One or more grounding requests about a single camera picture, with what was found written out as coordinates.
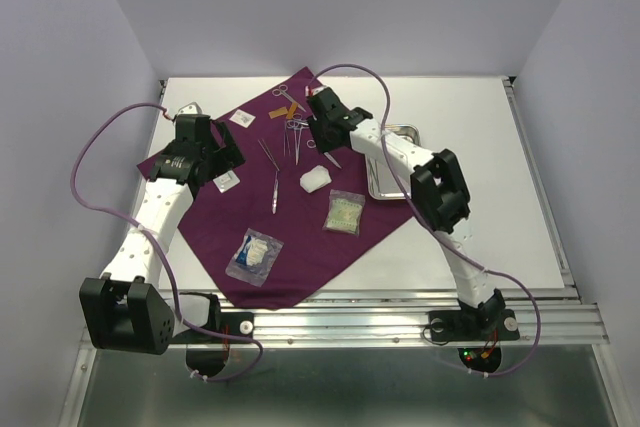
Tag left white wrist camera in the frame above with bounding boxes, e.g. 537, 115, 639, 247
178, 102, 202, 115

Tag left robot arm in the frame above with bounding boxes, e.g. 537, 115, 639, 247
79, 103, 244, 355

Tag steel hemostat forceps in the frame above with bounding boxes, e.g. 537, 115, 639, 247
284, 118, 308, 165

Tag small white label packet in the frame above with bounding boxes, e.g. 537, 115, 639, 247
229, 109, 255, 128

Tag green-white sealed packet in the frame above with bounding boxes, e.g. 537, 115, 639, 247
323, 189, 366, 236

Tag steel instrument tray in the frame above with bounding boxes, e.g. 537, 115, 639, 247
365, 124, 421, 201

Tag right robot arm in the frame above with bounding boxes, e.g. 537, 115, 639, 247
306, 86, 505, 337

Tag steel tweezers pair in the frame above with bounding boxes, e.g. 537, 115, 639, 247
367, 159, 386, 196

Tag purple cloth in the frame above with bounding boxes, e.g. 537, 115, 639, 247
163, 78, 410, 309

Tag steel scalpel handle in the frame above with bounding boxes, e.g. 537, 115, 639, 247
271, 171, 279, 215

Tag long steel forceps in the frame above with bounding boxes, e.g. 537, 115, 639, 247
258, 138, 280, 172

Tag aluminium front rail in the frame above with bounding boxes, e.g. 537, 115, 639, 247
79, 289, 612, 348

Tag white sterile pouch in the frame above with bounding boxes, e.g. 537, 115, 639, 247
213, 171, 240, 193

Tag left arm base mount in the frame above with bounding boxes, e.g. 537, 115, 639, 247
171, 291, 262, 383

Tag white folded gauze pad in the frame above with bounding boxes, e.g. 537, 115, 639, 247
300, 165, 332, 193

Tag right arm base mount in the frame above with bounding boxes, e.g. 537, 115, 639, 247
421, 289, 520, 374

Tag blue-white gauze packet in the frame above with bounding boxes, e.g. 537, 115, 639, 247
225, 229, 284, 287

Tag small steel scissors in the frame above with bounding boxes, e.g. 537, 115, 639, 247
271, 84, 307, 113

